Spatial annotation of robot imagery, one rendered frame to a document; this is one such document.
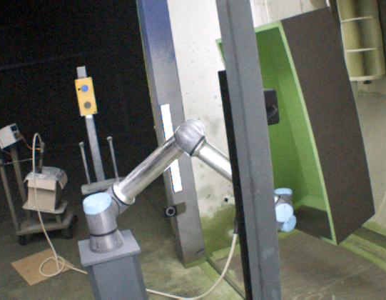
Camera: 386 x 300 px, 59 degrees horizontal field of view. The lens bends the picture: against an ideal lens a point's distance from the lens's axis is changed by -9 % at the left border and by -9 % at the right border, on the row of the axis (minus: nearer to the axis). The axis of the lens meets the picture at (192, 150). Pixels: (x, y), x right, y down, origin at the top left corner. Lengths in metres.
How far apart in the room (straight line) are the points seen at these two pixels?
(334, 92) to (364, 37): 1.22
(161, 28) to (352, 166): 1.56
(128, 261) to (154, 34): 1.52
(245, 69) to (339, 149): 1.32
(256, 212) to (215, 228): 2.22
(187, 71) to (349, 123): 1.24
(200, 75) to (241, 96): 2.05
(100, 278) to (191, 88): 1.46
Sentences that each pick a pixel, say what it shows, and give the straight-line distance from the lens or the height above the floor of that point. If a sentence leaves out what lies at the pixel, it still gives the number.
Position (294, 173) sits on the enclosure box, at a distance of 2.55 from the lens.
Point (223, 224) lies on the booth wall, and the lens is 2.94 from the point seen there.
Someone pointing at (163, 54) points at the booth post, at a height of 1.62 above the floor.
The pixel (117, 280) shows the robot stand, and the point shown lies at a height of 0.50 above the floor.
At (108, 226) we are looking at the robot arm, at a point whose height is 0.77.
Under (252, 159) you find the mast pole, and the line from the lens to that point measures 0.68.
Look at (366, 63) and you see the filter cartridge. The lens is 3.04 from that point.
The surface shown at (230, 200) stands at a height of 0.76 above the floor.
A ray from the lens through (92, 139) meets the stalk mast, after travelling 2.75.
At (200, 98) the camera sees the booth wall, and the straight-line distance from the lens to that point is 2.70.
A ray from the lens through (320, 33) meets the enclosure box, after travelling 1.86.
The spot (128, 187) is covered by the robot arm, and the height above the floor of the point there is 0.92.
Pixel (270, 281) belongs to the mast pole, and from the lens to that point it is 0.79.
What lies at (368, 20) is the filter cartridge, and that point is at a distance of 3.05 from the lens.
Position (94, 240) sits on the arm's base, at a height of 0.71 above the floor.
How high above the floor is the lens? 1.43
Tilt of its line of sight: 11 degrees down
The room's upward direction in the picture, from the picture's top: 9 degrees counter-clockwise
